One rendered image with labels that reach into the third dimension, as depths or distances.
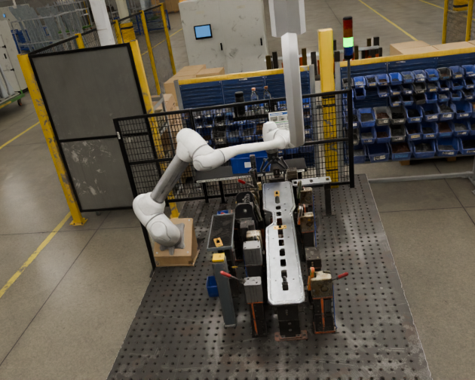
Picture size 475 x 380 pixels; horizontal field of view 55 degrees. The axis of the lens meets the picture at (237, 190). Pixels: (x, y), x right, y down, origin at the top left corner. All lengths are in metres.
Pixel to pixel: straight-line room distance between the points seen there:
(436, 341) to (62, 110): 4.13
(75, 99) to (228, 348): 3.37
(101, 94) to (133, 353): 3.01
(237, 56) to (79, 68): 4.99
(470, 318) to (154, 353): 2.31
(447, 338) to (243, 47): 7.12
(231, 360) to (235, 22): 7.66
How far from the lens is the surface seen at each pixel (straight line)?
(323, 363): 2.46
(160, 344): 2.70
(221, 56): 9.52
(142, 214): 3.09
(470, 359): 3.55
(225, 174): 3.65
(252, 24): 9.35
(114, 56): 4.84
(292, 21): 0.25
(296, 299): 2.34
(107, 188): 5.43
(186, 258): 3.19
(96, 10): 6.99
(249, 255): 2.57
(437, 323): 3.74
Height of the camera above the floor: 2.52
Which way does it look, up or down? 26 degrees down
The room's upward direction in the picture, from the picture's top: 9 degrees counter-clockwise
